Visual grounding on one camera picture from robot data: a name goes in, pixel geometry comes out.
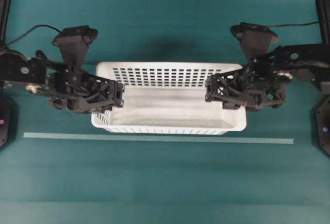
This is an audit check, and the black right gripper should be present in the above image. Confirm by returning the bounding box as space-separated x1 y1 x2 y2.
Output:
205 61 286 111

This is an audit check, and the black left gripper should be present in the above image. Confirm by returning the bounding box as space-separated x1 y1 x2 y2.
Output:
47 65 124 114

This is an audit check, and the white perforated plastic basket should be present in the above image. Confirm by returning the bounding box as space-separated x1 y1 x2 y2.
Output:
91 62 246 135

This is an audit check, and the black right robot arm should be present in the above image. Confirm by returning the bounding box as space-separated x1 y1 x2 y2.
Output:
205 44 329 111

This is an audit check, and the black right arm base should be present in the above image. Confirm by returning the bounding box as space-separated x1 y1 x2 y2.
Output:
315 96 329 156

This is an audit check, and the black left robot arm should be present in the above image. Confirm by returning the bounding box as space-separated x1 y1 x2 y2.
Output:
1 46 125 114

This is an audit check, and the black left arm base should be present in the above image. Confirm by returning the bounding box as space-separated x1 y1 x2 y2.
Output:
1 89 19 150

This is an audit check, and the light green tape strip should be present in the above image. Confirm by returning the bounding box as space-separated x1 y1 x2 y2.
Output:
23 132 294 145

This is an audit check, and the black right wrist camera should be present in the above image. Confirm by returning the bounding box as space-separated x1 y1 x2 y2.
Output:
230 22 279 62

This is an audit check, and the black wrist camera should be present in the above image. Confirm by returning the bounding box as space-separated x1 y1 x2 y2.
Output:
52 25 98 68
230 22 279 62

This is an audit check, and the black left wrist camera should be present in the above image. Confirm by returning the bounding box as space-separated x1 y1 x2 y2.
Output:
52 25 98 68

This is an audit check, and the black left camera cable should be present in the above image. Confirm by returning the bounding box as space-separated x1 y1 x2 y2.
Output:
5 24 64 47

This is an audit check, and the black camera cable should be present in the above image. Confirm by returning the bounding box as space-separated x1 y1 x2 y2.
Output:
5 24 64 47
265 21 320 28

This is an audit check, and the black right camera cable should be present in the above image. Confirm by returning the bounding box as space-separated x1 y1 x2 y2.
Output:
265 21 320 28

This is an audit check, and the black right frame rail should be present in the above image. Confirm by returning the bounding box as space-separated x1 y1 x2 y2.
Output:
316 0 329 45

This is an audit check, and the black frame rail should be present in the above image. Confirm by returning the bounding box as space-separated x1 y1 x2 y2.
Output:
0 0 11 46
316 0 329 45

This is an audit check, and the black left frame rail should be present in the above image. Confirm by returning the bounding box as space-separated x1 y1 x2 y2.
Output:
0 0 11 46

